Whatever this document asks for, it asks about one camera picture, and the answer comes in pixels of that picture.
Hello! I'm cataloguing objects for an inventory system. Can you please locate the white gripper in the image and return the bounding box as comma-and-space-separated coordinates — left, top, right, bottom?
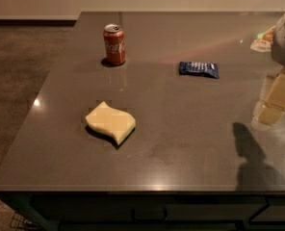
254, 13, 285, 126

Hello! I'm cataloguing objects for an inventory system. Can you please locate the blue rxbar blueberry wrapper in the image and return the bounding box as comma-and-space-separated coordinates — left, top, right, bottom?
179, 62, 220, 79

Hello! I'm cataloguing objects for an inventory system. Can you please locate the red coke can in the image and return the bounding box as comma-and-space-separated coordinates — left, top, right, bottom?
103, 24, 125, 65

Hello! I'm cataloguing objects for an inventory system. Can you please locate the snack packet at table edge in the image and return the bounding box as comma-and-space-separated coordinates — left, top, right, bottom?
250, 26, 275, 53

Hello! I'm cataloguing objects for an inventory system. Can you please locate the yellow green sponge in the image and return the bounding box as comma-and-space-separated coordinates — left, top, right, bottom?
86, 101, 136, 145

